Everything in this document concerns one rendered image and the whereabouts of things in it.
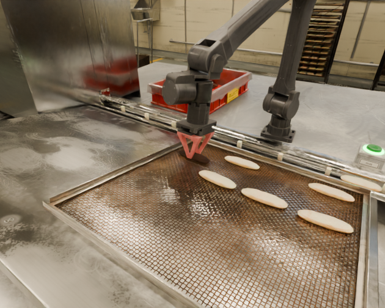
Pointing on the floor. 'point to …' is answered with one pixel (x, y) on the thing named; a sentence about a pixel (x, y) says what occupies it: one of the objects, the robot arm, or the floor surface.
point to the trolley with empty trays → (138, 49)
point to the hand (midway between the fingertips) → (194, 153)
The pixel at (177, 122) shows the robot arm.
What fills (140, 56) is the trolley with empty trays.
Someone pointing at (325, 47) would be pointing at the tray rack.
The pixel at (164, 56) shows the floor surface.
